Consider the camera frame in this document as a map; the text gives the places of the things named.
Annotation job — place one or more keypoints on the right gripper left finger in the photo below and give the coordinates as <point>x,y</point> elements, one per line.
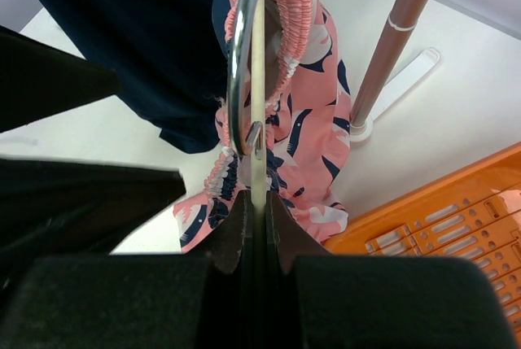
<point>230,289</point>

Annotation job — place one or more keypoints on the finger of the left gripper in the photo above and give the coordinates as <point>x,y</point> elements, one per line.
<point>50,208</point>
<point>38,81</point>

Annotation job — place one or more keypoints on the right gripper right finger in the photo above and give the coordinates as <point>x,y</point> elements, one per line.
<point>286,241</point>

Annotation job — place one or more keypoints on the navy blue shorts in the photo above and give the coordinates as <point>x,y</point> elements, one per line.
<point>167,57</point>

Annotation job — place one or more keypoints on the cream plastic hanger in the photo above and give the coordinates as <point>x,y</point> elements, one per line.
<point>246,92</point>

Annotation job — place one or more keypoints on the orange plastic basket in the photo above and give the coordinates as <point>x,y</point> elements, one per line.
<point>472,214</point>

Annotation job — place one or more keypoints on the white clothes rack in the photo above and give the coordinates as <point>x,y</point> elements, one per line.
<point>380,91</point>

